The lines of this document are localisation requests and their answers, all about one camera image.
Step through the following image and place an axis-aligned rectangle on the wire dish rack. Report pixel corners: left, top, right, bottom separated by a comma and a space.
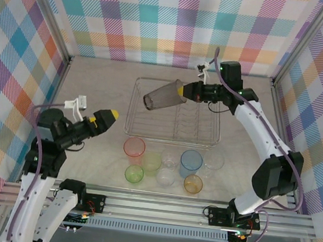
123, 75, 227, 149

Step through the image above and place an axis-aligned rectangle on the smoky grey plastic cup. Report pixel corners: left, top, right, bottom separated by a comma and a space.
141, 75, 190, 115

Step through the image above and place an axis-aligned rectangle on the pink plastic cup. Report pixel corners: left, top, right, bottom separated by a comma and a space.
121, 135, 147, 166

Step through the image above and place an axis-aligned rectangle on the small green plastic cup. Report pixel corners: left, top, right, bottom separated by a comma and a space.
123, 163, 145, 186

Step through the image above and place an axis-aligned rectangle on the tall yellow-green textured cup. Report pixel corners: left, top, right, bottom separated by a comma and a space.
140, 151, 163, 178

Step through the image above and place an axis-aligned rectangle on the blue plastic cup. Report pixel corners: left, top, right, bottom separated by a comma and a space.
178, 148, 205, 180

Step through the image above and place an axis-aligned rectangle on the wide clear plastic cup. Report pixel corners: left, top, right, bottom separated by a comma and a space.
201, 149, 226, 179

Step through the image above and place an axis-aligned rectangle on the orange plastic cup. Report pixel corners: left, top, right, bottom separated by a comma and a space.
182, 173, 205, 196

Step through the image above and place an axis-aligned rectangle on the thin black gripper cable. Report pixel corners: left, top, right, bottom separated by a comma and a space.
68, 141, 86, 154
207, 100, 226, 113

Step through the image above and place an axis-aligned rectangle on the aluminium frame bar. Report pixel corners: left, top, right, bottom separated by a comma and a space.
255, 78, 317, 215
20, 52, 73, 187

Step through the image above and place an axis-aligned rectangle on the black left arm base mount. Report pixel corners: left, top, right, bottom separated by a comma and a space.
82, 191, 108, 215

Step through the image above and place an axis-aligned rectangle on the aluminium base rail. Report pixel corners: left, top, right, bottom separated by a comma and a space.
0, 173, 319, 242

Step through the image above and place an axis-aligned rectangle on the grey slotted cable duct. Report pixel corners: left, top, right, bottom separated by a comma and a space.
8, 206, 231, 242

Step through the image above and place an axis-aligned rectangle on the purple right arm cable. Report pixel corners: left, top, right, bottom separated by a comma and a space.
190, 46, 323, 242

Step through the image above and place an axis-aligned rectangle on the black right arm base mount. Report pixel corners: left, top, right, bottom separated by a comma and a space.
206, 205, 263, 233

